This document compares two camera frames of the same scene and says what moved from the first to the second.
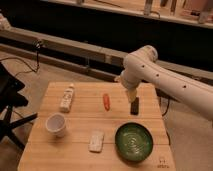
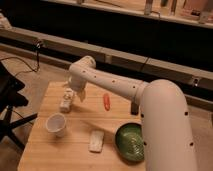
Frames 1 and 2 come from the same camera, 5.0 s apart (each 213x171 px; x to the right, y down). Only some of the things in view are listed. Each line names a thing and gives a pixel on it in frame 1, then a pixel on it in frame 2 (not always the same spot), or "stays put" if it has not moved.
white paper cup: (55, 123) stays put
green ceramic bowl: (134, 141) stays put
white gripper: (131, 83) → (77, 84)
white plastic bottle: (67, 99) stays put
